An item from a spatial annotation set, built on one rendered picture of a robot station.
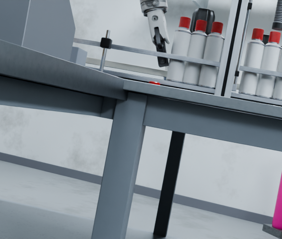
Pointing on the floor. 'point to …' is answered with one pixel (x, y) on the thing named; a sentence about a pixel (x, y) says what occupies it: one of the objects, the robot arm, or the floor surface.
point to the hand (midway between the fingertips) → (162, 59)
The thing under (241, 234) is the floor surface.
